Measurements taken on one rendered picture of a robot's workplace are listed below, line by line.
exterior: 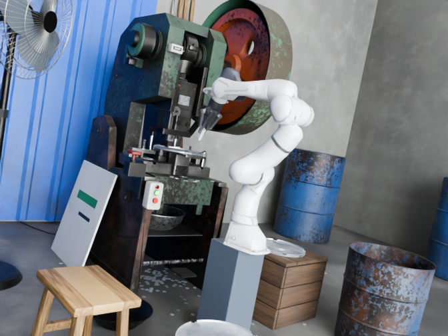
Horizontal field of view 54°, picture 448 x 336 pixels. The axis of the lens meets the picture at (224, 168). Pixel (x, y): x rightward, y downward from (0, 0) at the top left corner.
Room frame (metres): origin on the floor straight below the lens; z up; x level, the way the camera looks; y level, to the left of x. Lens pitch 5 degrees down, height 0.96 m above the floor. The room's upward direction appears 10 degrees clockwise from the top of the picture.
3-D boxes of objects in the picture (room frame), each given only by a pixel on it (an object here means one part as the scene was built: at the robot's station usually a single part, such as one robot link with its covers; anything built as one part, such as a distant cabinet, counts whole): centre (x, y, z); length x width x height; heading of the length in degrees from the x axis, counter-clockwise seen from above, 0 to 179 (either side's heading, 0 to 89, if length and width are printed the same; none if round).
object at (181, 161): (2.44, 0.23, 0.72); 0.25 x 0.14 x 0.14; 39
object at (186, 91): (2.55, 0.32, 1.04); 0.17 x 0.15 x 0.30; 39
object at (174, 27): (2.69, 0.44, 0.83); 0.79 x 0.43 x 1.34; 39
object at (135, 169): (2.20, 0.44, 0.62); 0.10 x 0.06 x 0.20; 129
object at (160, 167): (2.58, 0.35, 0.68); 0.45 x 0.30 x 0.06; 129
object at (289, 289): (2.41, -0.38, 0.18); 0.40 x 0.38 x 0.35; 45
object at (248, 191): (2.00, -0.15, 0.71); 0.18 x 0.11 x 0.25; 139
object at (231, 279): (1.97, -0.13, 0.23); 0.18 x 0.18 x 0.45; 45
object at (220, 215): (2.86, 0.23, 0.45); 0.92 x 0.12 x 0.90; 39
